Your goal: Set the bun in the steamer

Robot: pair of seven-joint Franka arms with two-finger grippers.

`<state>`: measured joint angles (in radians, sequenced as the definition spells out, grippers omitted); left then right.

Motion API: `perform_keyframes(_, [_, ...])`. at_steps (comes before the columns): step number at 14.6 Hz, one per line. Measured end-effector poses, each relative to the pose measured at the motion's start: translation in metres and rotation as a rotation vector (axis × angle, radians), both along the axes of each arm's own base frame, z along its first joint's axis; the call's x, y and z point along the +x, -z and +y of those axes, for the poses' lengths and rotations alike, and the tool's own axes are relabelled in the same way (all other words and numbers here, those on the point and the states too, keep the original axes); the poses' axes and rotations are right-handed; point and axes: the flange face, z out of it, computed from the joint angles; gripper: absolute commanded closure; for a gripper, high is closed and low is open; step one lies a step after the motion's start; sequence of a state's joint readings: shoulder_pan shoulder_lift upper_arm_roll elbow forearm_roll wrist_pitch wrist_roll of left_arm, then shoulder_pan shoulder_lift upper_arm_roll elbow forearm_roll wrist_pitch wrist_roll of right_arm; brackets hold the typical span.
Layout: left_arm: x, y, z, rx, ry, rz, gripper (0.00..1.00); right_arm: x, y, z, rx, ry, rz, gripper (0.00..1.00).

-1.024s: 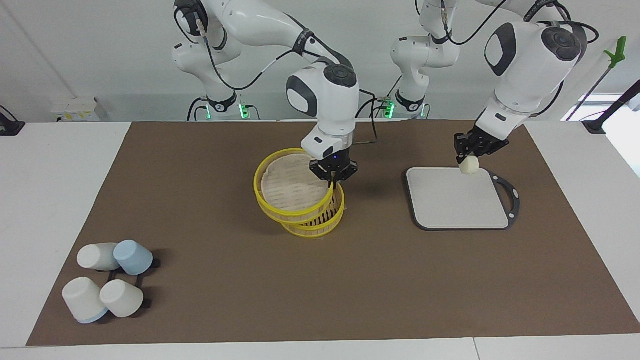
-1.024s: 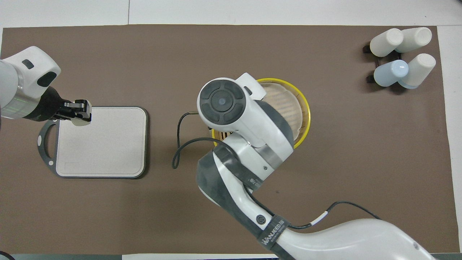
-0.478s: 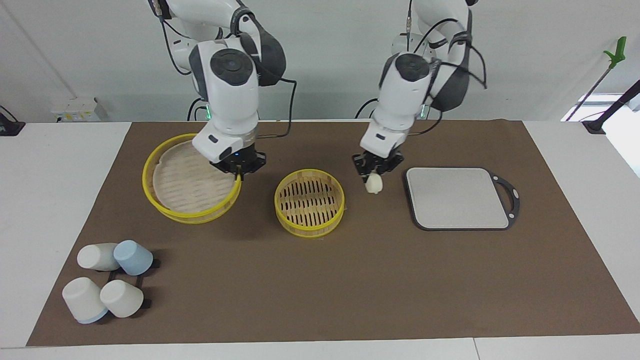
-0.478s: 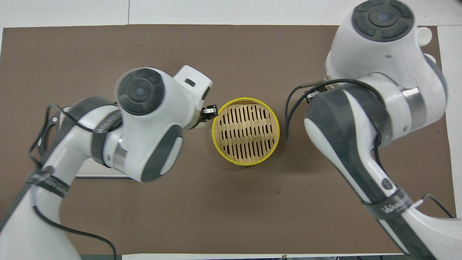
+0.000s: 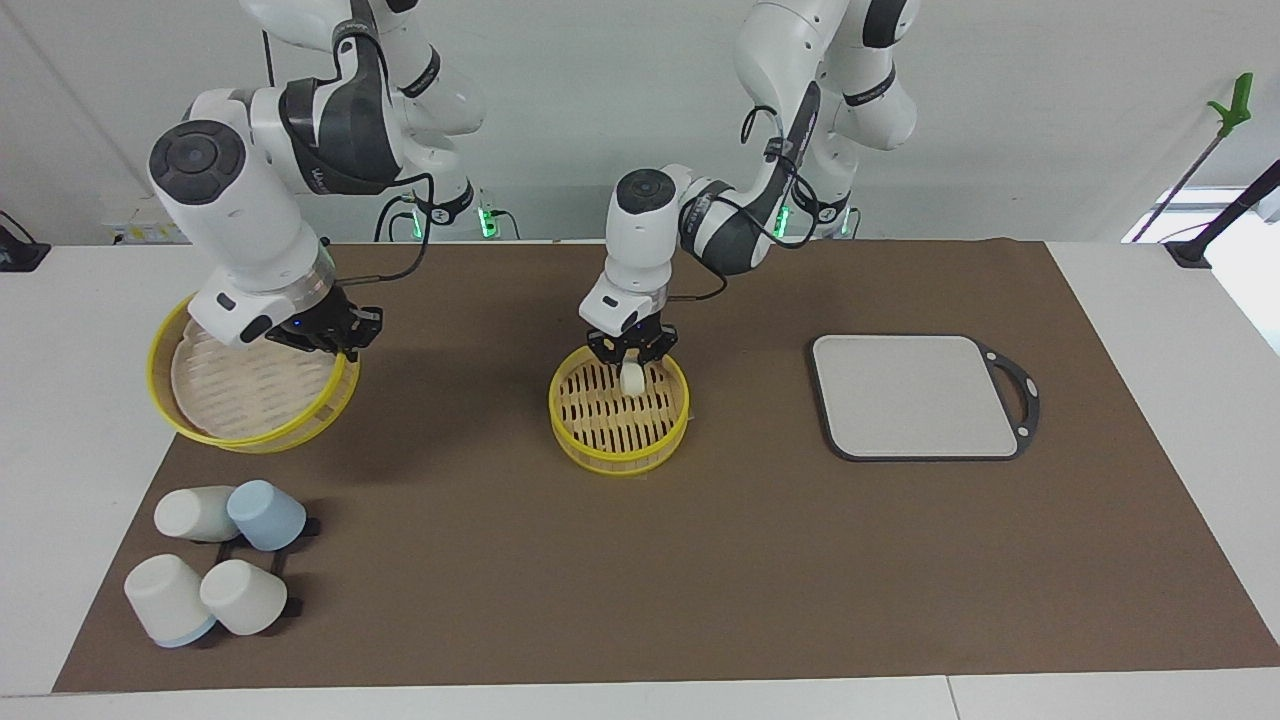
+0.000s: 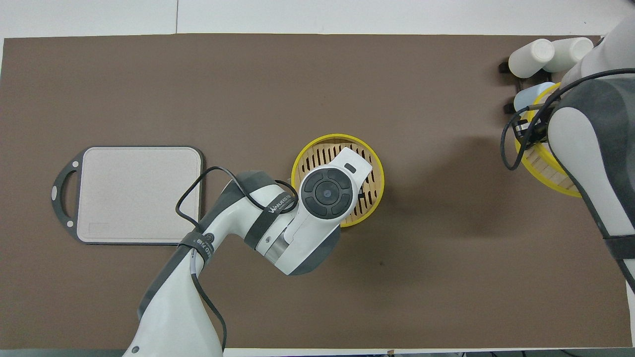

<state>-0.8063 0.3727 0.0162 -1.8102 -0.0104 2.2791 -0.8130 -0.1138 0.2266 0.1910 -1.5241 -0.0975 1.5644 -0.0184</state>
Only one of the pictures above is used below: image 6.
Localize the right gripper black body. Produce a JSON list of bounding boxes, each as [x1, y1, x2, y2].
[[526, 102, 552, 147]]

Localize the yellow steamer lid woven top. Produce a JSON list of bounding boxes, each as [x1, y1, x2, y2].
[[513, 82, 585, 198]]

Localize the yellow steamer base wooden slats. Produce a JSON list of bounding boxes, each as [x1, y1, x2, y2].
[[291, 134, 385, 228]]

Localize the light blue plastic cup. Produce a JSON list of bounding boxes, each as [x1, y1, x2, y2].
[[513, 82, 556, 113]]

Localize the black cup rack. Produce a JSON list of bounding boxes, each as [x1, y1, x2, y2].
[[499, 59, 521, 116]]

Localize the white plastic cup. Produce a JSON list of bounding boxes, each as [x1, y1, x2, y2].
[[543, 37, 595, 73], [508, 39, 556, 79]]

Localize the brown table mat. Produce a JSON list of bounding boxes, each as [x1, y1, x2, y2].
[[0, 33, 632, 350]]

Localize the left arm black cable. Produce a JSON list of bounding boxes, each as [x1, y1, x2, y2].
[[175, 166, 299, 350]]

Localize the white cutting board grey frame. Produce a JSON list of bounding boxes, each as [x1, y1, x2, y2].
[[51, 145, 204, 246]]

